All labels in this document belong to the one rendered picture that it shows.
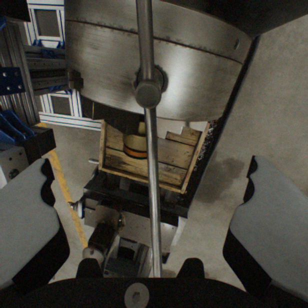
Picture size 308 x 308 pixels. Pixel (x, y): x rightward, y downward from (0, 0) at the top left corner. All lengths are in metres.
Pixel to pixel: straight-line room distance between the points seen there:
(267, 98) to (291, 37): 0.38
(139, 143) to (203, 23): 0.24
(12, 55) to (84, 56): 0.60
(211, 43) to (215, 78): 0.05
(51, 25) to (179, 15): 1.37
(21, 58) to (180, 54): 0.74
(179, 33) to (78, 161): 1.90
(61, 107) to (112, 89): 1.39
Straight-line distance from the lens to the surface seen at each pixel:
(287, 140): 1.76
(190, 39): 0.24
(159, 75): 0.24
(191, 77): 0.25
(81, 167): 2.08
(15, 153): 0.70
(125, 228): 0.83
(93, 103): 0.31
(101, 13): 0.26
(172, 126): 0.38
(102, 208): 0.71
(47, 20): 1.59
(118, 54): 0.24
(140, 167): 0.70
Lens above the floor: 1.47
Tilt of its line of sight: 61 degrees down
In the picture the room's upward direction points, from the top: 158 degrees counter-clockwise
